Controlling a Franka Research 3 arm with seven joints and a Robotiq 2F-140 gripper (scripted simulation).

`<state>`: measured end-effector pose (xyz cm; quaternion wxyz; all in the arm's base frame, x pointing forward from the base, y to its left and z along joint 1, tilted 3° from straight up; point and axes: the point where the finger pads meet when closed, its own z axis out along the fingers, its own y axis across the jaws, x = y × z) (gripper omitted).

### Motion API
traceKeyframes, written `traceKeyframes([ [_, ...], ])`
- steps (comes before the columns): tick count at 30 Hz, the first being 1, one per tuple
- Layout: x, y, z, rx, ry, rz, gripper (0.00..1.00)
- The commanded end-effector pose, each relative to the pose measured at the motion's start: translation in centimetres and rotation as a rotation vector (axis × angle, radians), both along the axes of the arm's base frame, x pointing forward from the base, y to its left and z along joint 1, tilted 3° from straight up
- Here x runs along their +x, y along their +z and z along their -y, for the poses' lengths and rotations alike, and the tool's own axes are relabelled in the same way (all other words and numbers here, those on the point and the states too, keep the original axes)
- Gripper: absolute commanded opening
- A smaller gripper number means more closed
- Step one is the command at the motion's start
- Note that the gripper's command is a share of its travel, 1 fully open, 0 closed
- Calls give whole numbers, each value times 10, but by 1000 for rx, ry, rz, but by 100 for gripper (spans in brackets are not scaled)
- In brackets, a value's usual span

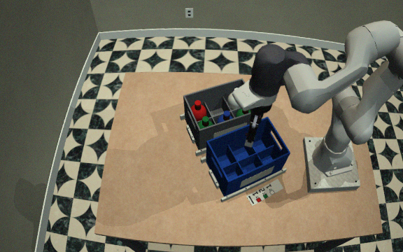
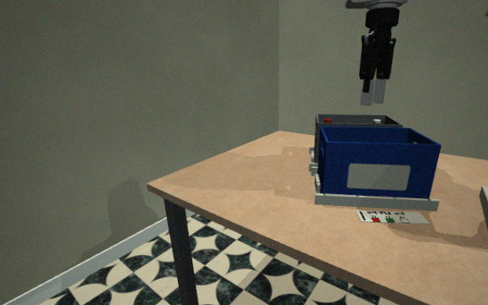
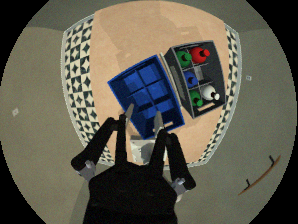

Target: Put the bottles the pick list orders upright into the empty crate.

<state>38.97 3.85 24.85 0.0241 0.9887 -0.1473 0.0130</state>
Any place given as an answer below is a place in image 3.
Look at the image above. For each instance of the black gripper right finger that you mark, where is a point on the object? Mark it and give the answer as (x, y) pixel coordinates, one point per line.
(182, 181)

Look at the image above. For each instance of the dark grey divided crate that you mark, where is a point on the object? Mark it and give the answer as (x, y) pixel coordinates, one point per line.
(211, 72)

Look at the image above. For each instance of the red bottle with pink label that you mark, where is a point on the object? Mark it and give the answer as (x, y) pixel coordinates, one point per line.
(198, 55)

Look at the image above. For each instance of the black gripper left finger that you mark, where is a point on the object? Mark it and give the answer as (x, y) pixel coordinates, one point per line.
(84, 163)

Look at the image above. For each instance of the dark blue crate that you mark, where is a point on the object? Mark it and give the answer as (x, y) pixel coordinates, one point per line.
(132, 90)

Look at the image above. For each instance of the white bottle with grey label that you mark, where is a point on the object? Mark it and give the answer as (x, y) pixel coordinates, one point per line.
(208, 92)

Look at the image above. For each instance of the green bottle with pale green label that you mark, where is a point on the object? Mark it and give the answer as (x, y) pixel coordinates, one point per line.
(195, 98)
(183, 58)

